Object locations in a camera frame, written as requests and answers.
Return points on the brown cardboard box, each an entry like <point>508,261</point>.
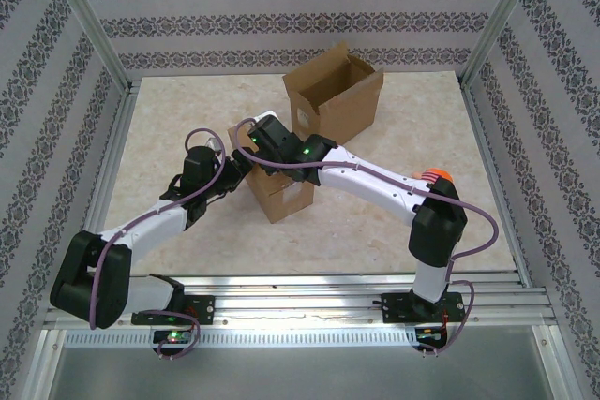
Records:
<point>281,203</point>
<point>347,114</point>

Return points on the doll with orange hat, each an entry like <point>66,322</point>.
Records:
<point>440,174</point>

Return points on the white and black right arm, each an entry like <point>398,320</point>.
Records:
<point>375,184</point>

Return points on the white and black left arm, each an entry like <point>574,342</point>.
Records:
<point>150,222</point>

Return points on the small circuit board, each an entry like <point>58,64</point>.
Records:
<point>430,333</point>
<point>175,337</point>

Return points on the grey metal panel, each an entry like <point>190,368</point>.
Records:
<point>300,374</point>

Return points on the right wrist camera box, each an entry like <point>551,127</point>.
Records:
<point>266,115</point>

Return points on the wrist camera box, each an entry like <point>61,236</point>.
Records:
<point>213,143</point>
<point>266,115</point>

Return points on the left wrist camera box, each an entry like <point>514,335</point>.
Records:
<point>213,143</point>

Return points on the aluminium side rail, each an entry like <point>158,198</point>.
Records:
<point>490,161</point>
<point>110,161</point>

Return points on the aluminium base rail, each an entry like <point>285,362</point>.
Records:
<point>300,301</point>

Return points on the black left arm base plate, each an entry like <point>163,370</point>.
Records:
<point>197,308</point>

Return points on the aluminium frame post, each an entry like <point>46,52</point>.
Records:
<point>93,20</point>
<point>555,367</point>
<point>500,20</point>
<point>44,367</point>

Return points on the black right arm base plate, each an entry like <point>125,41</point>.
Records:
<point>398,308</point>

